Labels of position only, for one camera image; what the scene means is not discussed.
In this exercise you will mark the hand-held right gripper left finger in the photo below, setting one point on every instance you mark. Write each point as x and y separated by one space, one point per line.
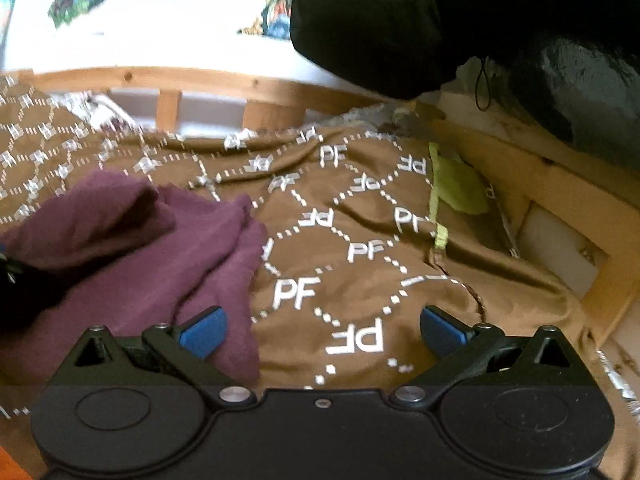
205 334

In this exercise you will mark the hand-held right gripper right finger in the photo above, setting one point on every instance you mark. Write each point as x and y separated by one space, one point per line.
440 332

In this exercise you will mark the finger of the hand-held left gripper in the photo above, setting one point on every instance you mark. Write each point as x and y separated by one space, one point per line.
20 295

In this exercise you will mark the purple long-sleeve shirt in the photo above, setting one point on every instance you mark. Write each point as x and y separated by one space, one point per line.
125 260

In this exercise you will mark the green cloth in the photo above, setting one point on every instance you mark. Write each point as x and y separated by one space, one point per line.
460 185

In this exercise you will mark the brown patterned blanket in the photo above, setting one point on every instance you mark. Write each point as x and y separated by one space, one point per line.
350 210

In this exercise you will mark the orange cloth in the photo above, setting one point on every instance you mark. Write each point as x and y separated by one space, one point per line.
12 462

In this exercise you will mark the black jacket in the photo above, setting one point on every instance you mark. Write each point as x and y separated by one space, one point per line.
375 20

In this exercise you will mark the wooden bed frame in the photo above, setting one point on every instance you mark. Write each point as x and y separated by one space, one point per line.
550 175

